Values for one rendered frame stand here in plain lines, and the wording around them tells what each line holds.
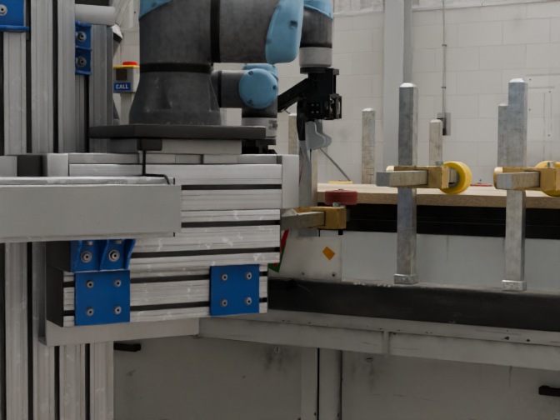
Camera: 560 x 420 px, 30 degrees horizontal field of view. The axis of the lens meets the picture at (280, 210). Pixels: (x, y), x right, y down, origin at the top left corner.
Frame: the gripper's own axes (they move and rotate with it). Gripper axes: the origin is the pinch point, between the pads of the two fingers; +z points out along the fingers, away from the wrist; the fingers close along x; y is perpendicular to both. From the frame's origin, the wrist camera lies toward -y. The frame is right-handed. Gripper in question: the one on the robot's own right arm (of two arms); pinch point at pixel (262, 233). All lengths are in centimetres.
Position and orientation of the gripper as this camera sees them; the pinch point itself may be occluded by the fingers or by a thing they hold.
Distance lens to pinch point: 220.9
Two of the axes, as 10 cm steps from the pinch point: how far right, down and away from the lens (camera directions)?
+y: -4.4, 0.4, -9.0
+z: -0.1, 10.0, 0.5
